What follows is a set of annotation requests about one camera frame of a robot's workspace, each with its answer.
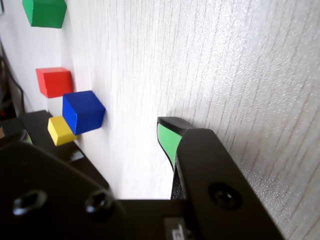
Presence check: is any blue wooden cube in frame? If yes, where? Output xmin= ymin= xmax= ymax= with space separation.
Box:
xmin=62 ymin=90 xmax=106 ymax=136

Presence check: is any red wooden cube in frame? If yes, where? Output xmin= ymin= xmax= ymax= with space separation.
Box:
xmin=35 ymin=66 xmax=74 ymax=99

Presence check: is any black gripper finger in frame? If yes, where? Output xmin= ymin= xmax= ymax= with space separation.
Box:
xmin=0 ymin=129 xmax=131 ymax=240
xmin=156 ymin=116 xmax=286 ymax=240

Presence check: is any green wooden cube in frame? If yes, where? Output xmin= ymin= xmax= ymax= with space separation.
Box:
xmin=21 ymin=0 xmax=68 ymax=30

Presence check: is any yellow wooden cube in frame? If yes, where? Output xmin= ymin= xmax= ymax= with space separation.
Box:
xmin=47 ymin=115 xmax=78 ymax=147

